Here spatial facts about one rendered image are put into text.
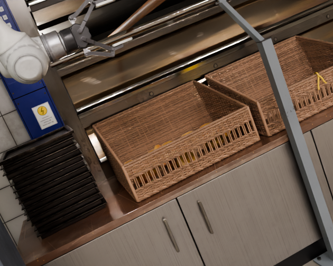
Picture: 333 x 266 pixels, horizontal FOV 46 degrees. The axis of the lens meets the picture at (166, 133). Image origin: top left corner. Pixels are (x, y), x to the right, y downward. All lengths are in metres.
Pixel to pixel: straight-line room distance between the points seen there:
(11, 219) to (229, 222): 1.00
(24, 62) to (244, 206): 0.96
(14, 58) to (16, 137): 0.84
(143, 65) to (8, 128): 0.68
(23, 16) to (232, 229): 1.27
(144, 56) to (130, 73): 0.11
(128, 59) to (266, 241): 1.03
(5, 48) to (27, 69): 0.08
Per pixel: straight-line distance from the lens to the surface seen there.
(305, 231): 1.76
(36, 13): 1.80
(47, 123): 1.86
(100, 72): 1.92
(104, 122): 1.87
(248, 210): 1.59
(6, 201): 1.97
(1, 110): 1.90
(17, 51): 1.12
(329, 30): 2.42
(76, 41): 1.34
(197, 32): 2.04
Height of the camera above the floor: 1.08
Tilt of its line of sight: 12 degrees down
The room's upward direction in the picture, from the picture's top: 22 degrees counter-clockwise
